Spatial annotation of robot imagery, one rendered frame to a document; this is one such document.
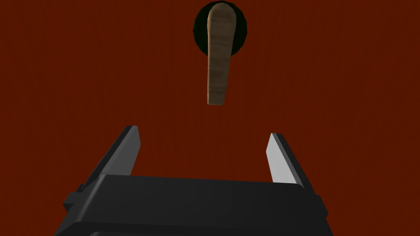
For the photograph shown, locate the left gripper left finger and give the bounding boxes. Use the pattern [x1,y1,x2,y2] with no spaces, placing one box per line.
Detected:
[86,125,142,186]

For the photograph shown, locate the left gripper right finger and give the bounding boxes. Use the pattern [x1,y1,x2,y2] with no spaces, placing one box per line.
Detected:
[265,132,315,194]

